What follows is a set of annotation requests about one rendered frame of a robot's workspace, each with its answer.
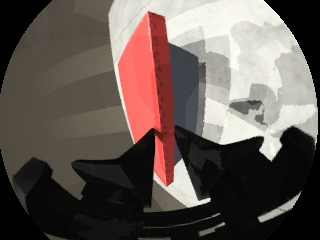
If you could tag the red lid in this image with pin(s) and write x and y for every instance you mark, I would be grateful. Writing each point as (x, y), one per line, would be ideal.
(146, 82)

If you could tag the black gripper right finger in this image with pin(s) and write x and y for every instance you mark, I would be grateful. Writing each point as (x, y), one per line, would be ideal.
(206, 160)

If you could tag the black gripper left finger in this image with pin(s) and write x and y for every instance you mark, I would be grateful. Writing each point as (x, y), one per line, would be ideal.
(134, 169)

